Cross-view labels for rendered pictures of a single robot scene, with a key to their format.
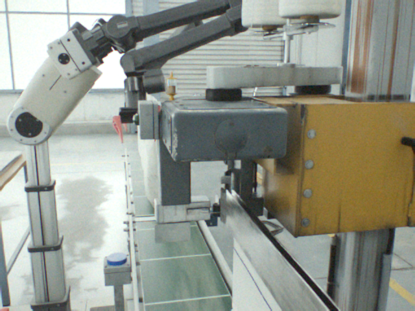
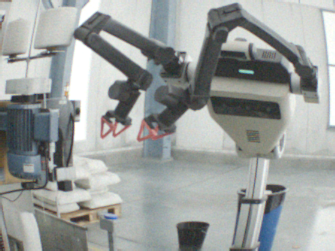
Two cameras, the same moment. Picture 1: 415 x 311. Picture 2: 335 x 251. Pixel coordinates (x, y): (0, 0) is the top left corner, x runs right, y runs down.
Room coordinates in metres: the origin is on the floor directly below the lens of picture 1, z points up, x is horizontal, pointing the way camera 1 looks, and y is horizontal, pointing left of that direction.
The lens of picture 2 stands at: (2.60, -1.16, 1.38)
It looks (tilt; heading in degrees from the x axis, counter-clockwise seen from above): 4 degrees down; 130
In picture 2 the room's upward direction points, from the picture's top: 2 degrees clockwise
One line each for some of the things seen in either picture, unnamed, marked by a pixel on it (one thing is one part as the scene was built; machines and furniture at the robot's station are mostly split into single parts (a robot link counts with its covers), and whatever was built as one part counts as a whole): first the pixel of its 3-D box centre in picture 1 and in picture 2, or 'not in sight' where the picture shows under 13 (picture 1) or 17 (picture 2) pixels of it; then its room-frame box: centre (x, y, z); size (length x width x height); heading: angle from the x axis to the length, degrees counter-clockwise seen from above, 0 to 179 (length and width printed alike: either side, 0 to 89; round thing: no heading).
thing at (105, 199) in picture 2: not in sight; (93, 199); (-1.34, 2.38, 0.20); 0.67 x 0.43 x 0.15; 102
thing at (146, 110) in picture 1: (148, 119); (71, 110); (1.01, 0.15, 1.29); 0.08 x 0.05 x 0.09; 12
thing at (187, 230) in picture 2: not in sight; (191, 236); (0.12, 2.21, 0.13); 0.30 x 0.30 x 0.26
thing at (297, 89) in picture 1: (311, 89); (23, 98); (1.28, -0.32, 1.35); 0.12 x 0.12 x 0.04
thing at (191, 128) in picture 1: (214, 154); (35, 128); (0.93, -0.02, 1.21); 0.30 x 0.25 x 0.30; 12
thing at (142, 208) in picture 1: (152, 179); not in sight; (3.75, 0.54, 0.34); 2.21 x 0.39 x 0.09; 12
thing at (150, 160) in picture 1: (157, 153); not in sight; (3.04, 0.39, 0.74); 0.47 x 0.22 x 0.72; 10
